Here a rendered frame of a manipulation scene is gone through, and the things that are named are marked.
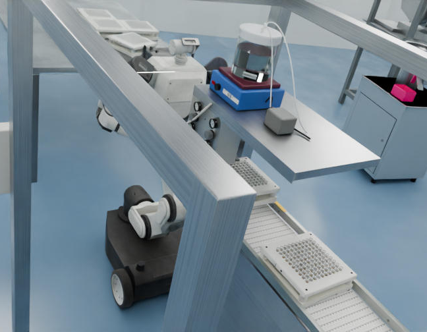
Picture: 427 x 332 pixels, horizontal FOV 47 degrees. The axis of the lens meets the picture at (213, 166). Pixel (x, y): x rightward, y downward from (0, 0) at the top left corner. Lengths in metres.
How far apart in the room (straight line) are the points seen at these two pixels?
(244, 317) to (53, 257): 1.36
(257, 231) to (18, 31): 1.08
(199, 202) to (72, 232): 2.55
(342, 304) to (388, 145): 2.70
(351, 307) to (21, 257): 1.23
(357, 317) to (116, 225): 1.64
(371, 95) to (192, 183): 3.93
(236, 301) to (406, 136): 2.72
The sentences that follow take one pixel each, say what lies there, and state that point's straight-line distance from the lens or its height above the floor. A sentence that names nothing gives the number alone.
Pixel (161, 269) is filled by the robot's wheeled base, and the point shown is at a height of 0.19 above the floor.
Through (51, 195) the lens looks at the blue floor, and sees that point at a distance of 3.44.
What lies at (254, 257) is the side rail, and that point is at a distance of 1.76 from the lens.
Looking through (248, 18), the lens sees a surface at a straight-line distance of 1.99.
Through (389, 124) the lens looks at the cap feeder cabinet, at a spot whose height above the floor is 0.56.
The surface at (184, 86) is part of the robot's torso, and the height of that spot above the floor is 1.15.
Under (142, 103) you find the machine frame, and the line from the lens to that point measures 0.78.
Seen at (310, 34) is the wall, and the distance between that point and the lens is 8.08.
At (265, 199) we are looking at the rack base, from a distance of 1.98.
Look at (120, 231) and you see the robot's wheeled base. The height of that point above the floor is 0.17.
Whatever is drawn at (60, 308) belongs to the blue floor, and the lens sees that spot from 2.71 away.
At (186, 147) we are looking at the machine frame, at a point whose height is 1.70.
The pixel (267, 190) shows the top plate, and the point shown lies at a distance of 1.95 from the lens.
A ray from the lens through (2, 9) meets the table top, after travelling 4.16.
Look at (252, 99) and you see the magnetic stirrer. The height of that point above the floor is 1.37.
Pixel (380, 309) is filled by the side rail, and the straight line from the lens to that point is 1.78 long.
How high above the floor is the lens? 2.02
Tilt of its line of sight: 30 degrees down
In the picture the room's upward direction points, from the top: 13 degrees clockwise
